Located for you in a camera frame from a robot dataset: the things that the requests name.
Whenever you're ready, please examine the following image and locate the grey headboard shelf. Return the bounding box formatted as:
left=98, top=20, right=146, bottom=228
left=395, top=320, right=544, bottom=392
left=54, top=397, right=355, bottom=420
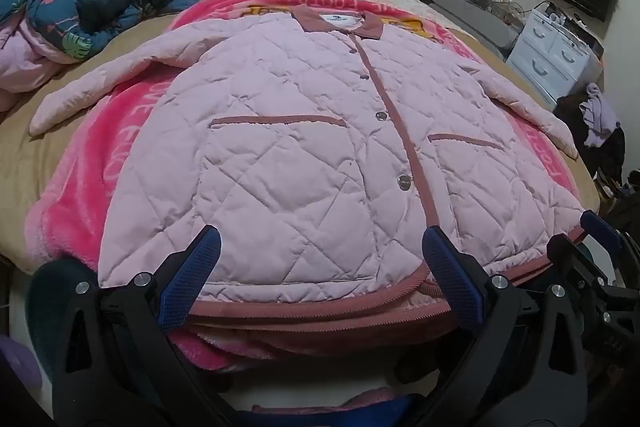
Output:
left=406, top=0, right=523, bottom=60

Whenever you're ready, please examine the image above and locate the bed with beige sheet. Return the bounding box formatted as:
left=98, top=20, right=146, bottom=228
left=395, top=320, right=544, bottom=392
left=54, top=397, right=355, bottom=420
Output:
left=0, top=0, right=601, bottom=273

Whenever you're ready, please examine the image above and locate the white drawer cabinet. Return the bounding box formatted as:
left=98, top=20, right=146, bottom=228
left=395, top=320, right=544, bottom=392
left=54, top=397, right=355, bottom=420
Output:
left=507, top=2, right=603, bottom=108

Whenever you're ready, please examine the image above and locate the pink quilted jacket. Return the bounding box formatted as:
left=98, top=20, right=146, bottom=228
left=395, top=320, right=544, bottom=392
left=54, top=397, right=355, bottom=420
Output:
left=29, top=4, right=587, bottom=333

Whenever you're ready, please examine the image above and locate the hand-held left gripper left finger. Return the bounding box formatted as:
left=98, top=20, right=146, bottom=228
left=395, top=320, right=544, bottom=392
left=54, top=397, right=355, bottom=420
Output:
left=61, top=224, right=223, bottom=427

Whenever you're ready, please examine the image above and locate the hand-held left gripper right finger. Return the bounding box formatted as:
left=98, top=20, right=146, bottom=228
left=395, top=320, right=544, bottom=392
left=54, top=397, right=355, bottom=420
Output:
left=421, top=227, right=591, bottom=427

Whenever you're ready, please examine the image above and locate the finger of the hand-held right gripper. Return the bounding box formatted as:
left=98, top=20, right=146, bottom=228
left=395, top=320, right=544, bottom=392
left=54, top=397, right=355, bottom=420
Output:
left=580, top=210, right=640, bottom=268
left=546, top=234, right=640, bottom=303

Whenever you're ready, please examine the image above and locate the pink printed fleece blanket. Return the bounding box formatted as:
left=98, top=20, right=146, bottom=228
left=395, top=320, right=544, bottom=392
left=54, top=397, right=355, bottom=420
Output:
left=25, top=0, right=601, bottom=373

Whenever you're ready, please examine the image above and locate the dark clothing heap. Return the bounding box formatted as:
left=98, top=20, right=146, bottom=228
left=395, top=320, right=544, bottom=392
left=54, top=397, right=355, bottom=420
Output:
left=552, top=94, right=628, bottom=188

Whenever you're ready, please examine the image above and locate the blue floral quilted garment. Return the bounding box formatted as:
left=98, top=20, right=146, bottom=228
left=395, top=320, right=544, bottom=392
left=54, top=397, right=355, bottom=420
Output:
left=0, top=0, right=203, bottom=58

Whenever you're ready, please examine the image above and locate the lilac cloth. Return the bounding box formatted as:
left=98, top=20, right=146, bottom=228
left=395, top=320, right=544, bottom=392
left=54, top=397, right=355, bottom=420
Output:
left=580, top=83, right=621, bottom=148

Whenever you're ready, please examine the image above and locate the purple round object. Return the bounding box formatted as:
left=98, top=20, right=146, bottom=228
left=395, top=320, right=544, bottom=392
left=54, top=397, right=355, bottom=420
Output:
left=0, top=337, right=42, bottom=403

